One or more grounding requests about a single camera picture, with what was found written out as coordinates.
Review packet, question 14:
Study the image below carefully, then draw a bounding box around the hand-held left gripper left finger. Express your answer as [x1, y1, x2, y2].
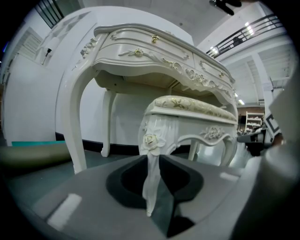
[4, 155, 168, 240]

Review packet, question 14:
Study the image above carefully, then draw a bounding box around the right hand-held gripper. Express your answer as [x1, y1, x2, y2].
[236, 79, 300, 157]

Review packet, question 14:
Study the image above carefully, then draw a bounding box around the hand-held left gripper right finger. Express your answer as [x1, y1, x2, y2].
[160, 140, 300, 240]

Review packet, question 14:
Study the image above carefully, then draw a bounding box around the cream floral upholstered stool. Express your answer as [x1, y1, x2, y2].
[138, 95, 240, 218]

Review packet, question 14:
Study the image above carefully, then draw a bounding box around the white ornate dressing table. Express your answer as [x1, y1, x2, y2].
[63, 22, 240, 175]

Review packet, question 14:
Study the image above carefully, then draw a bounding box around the person's right forearm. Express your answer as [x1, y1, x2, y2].
[271, 133, 286, 147]

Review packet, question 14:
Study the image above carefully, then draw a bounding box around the distant wooden shelf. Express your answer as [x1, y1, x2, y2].
[245, 112, 265, 132]

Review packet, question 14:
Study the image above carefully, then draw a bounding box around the olive rolled mat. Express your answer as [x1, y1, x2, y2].
[0, 143, 72, 170]

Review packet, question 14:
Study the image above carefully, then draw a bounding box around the teal rolled mat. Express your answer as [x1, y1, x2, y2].
[11, 140, 66, 147]

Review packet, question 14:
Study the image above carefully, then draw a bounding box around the black balcony railing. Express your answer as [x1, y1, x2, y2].
[206, 14, 288, 58]

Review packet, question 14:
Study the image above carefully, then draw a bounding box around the black ceiling fixture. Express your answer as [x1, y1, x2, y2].
[209, 0, 242, 16]

